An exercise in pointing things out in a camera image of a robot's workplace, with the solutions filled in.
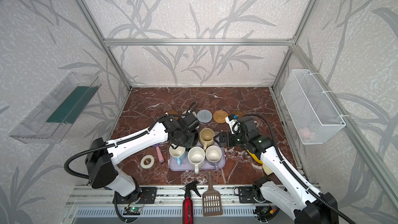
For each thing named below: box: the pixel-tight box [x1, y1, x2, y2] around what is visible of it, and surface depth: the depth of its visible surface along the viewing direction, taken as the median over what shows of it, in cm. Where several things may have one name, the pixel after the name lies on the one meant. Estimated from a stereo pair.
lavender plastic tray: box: [168, 131, 226, 172], surface depth 82 cm
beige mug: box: [199, 127, 216, 151], surface depth 86 cm
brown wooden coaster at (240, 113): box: [233, 110, 247, 118], surface depth 106 cm
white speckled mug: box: [187, 146, 206, 175], surface depth 81 cm
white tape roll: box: [140, 154, 155, 170], surface depth 84 cm
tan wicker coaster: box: [212, 109, 229, 124], surface depth 106 cm
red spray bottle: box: [181, 180, 202, 224], surface depth 70 cm
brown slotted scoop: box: [202, 171, 223, 217], surface depth 74 cm
